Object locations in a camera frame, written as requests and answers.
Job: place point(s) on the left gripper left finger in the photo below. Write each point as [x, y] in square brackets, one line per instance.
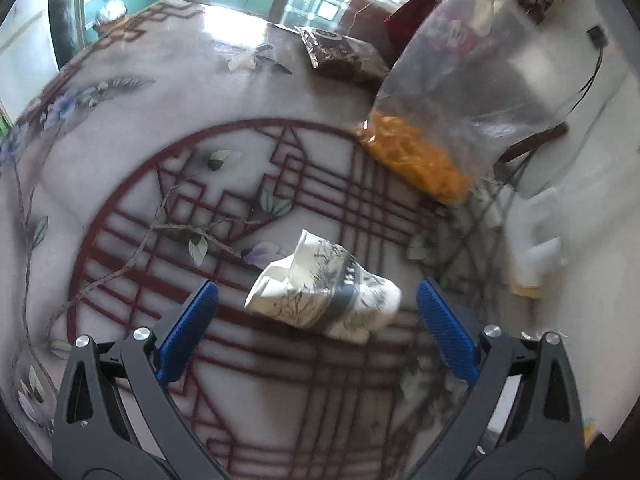
[115, 417]

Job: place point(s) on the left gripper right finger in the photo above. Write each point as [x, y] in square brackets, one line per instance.
[520, 417]

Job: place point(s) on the green kitchen trash bin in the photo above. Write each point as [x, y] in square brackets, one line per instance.
[111, 15]

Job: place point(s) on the crumpled white paper cup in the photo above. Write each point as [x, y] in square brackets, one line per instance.
[323, 289]

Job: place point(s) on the floral patterned tablecloth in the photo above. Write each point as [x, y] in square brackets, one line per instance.
[195, 143]

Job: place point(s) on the clear bag orange snacks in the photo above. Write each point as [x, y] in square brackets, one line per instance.
[475, 78]

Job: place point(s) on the white refrigerator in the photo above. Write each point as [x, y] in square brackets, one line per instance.
[27, 58]

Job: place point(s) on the dark patterned packet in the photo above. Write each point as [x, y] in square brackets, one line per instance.
[343, 57]

